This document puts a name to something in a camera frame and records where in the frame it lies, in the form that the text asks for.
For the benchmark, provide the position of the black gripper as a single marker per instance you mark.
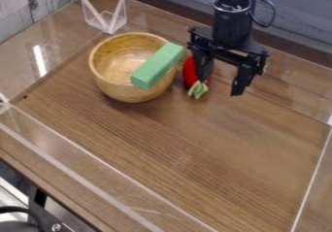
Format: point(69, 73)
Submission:
point(227, 42)

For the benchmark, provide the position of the clear acrylic stand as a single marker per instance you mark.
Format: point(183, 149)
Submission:
point(105, 21)

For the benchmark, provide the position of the clear acrylic tray wall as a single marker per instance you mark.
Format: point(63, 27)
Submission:
point(107, 198)

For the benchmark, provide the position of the black metal clamp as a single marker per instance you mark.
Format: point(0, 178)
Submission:
point(47, 221)

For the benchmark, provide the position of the brown wooden bowl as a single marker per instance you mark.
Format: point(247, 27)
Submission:
point(116, 57)

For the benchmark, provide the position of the green rectangular block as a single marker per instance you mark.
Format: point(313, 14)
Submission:
point(156, 65)

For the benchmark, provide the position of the red toy strawberry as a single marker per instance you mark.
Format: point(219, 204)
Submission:
point(189, 75)

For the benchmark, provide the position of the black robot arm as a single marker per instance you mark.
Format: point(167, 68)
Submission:
point(227, 42)

